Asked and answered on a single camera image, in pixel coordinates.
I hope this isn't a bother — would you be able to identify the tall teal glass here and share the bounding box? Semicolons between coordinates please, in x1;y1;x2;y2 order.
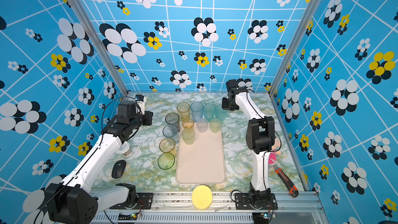
204;103;216;122

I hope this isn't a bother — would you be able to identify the pale green glass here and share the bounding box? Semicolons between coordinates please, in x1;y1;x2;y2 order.
181;128;195;145
209;118;222;133

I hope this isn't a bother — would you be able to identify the small clear glass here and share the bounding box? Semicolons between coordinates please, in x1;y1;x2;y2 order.
197;118;208;133

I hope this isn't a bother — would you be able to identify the small amber glass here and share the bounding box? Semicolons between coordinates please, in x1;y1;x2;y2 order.
182;118;194;129

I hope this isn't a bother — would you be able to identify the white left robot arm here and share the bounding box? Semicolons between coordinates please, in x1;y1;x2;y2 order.
45;111;153;224

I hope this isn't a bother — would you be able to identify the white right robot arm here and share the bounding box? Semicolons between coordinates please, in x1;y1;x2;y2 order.
222;86;275;209

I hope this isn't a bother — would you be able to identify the pale pink rectangular tray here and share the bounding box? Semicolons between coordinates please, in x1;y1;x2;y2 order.
176;126;226;185

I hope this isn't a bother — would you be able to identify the tall green-teal glass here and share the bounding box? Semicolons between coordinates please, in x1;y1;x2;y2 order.
215;104;228;122

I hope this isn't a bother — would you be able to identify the white tape roll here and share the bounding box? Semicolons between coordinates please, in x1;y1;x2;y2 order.
116;142;132;156

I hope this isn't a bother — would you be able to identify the tall blue glass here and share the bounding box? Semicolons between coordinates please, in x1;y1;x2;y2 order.
190;102;204;122

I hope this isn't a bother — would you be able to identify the grey-blue glass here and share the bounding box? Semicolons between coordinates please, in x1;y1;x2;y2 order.
162;124;179;143

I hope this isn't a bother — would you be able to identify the grey glass rear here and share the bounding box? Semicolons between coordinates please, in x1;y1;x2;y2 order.
165;113;180;132

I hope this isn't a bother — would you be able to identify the yellow glass left column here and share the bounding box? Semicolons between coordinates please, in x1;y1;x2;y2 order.
159;138;177;157

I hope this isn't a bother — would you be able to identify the tall amber glass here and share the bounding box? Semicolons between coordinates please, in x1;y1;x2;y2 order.
177;102;190;121

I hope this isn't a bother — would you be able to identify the black computer mouse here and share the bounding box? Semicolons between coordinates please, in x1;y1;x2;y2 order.
111;160;126;179

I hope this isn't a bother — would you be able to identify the green glass left column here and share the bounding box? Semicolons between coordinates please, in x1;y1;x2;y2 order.
157;152;176;170

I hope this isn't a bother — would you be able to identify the pink plush doll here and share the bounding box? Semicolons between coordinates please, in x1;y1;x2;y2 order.
268;145;281;164

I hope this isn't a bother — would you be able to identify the yellow round sponge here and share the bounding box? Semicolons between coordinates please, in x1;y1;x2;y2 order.
192;185;212;210

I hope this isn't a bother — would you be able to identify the red black utility knife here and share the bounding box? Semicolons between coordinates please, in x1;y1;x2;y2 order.
274;165;299;198

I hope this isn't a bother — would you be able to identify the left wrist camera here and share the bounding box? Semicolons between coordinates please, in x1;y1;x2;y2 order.
117;94;147;118

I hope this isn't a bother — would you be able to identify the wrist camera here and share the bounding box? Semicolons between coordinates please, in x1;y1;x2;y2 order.
226;79;239;91
117;94;147;118

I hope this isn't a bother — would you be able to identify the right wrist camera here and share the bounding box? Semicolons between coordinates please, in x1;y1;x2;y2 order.
226;79;239;91

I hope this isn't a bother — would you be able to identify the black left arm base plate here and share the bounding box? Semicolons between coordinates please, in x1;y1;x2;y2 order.
110;192;154;210

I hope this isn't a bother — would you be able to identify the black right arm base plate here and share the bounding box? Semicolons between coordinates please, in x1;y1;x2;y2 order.
232;192;278;211

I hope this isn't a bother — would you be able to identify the aluminium front rail frame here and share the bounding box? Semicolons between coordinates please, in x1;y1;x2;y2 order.
89;191;329;224

